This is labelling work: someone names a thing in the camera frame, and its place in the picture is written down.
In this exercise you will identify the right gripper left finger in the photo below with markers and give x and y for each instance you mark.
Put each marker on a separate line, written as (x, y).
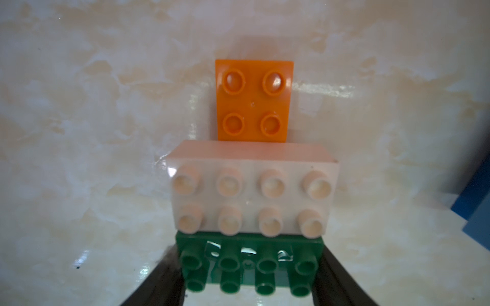
(165, 285)

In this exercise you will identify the green lego brick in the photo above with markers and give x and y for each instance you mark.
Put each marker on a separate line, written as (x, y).
(249, 259)

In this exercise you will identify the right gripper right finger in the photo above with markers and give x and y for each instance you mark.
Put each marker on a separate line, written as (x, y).
(333, 285)

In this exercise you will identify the light blue lego brick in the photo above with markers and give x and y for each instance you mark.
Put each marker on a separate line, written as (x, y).
(473, 205)

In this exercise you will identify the orange lego brick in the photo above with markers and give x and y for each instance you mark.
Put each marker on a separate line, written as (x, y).
(253, 99)

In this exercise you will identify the white lego brick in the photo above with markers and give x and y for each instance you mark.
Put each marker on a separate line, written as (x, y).
(251, 187)

